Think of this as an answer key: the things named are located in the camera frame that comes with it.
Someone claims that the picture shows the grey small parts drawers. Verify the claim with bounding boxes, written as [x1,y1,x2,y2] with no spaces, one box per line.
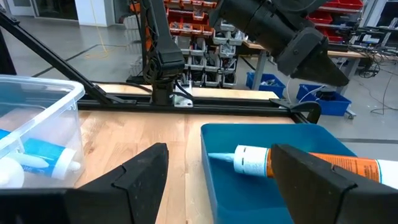
[174,18,246,88]

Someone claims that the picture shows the white arm base bracket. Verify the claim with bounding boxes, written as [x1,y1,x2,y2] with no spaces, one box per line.
[173,81,194,108]

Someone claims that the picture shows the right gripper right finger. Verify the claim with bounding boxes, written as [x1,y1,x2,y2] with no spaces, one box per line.
[270,143,398,224]

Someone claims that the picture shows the black frame corner clamp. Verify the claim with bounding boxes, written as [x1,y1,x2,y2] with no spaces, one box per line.
[269,98,323,124]

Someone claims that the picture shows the red bin rack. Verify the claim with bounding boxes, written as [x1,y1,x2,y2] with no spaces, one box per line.
[306,0,364,43]

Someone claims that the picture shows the wooden workbench grey legs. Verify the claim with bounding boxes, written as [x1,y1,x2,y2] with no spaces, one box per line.
[242,40,398,94]

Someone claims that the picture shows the clear plastic bin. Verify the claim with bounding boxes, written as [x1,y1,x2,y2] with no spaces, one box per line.
[0,74,86,189]

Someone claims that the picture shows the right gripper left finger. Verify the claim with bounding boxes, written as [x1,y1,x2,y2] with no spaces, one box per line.
[0,142,170,224]

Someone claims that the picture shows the orange bin shelf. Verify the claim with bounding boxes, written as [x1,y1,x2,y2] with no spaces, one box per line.
[130,0,218,37]

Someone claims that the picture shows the blue plastic tray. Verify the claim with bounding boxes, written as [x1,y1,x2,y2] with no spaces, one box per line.
[200,123,358,224]

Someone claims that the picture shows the blue storage bin with cables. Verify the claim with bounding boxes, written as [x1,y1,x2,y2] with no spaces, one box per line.
[295,83,353,116]

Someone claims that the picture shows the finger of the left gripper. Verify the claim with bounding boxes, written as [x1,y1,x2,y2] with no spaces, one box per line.
[290,49,351,88]

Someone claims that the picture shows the orange sealant tube white nozzle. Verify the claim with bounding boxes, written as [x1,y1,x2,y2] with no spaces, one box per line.
[207,144,398,190]

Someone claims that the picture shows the black aluminium table frame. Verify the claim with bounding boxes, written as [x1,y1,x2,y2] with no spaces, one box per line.
[0,4,299,124]

